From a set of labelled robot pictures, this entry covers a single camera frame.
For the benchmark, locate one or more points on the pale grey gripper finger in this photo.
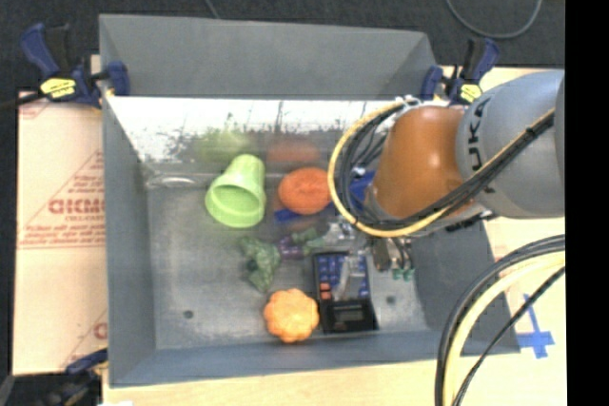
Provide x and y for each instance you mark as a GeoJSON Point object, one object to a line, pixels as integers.
{"type": "Point", "coordinates": [344, 280]}
{"type": "Point", "coordinates": [360, 273]}

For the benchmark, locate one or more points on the black calculator with blue keys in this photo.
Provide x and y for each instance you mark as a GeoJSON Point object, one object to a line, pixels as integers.
{"type": "Point", "coordinates": [349, 316]}

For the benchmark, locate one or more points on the orange toy pumpkin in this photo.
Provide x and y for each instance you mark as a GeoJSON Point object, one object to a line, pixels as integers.
{"type": "Point", "coordinates": [291, 316]}

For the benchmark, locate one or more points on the green and purple toy figure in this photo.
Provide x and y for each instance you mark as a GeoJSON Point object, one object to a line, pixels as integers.
{"type": "Point", "coordinates": [261, 259]}

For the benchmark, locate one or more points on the blue flat plastic piece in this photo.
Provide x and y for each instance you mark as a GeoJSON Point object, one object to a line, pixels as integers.
{"type": "Point", "coordinates": [285, 215]}

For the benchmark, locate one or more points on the orange round fruit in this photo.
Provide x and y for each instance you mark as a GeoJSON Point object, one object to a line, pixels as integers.
{"type": "Point", "coordinates": [304, 191]}

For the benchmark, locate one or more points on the green plastic cup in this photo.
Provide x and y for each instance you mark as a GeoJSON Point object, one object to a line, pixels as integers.
{"type": "Point", "coordinates": [235, 199]}

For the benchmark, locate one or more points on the grey metal bin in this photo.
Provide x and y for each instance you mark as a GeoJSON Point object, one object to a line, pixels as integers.
{"type": "Point", "coordinates": [200, 271]}

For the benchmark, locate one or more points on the brown cardboard board red print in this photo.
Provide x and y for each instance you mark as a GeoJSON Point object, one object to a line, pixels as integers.
{"type": "Point", "coordinates": [57, 252]}

